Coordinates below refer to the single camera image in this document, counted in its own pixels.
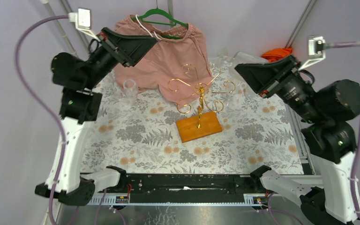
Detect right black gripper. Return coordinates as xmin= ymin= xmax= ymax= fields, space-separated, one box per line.
xmin=233 ymin=52 xmax=323 ymax=122

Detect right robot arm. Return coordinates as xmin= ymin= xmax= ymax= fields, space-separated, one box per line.
xmin=235 ymin=55 xmax=360 ymax=225

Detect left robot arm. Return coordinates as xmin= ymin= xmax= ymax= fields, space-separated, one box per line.
xmin=35 ymin=28 xmax=157 ymax=206

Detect gold wine glass rack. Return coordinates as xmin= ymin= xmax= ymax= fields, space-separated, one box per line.
xmin=167 ymin=64 xmax=236 ymax=118

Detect wooden rack base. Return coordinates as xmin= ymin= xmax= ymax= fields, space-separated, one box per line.
xmin=176 ymin=112 xmax=223 ymax=143

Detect orange cloth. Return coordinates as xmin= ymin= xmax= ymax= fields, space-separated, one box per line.
xmin=261 ymin=48 xmax=293 ymax=62

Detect green clothes hanger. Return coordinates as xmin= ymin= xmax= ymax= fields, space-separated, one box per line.
xmin=131 ymin=0 xmax=188 ymax=40

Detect pink shorts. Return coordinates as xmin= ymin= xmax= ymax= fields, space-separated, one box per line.
xmin=114 ymin=15 xmax=212 ymax=105

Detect floral table cloth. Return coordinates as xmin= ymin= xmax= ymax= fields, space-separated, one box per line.
xmin=81 ymin=67 xmax=304 ymax=174

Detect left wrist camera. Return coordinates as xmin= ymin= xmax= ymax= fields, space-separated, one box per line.
xmin=67 ymin=7 xmax=101 ymax=42

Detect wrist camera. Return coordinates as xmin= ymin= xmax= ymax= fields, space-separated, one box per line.
xmin=67 ymin=7 xmax=101 ymax=42
xmin=299 ymin=36 xmax=326 ymax=71

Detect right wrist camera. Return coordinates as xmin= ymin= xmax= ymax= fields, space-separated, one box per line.
xmin=299 ymin=36 xmax=326 ymax=71

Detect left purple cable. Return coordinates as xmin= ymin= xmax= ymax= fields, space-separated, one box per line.
xmin=14 ymin=15 xmax=109 ymax=225

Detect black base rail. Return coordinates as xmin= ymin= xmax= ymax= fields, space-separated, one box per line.
xmin=107 ymin=173 xmax=271 ymax=204

